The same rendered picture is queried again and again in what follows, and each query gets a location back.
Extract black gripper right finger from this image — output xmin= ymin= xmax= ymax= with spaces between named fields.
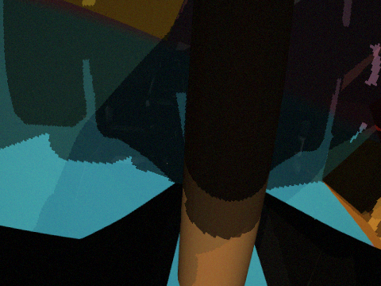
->
xmin=255 ymin=192 xmax=381 ymax=286

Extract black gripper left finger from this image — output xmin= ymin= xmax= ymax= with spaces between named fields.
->
xmin=0 ymin=184 xmax=183 ymax=286

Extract orange long bar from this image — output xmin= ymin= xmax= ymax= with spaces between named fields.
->
xmin=321 ymin=139 xmax=381 ymax=250

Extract dark brown cylinder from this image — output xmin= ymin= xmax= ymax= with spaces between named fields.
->
xmin=178 ymin=0 xmax=294 ymax=286

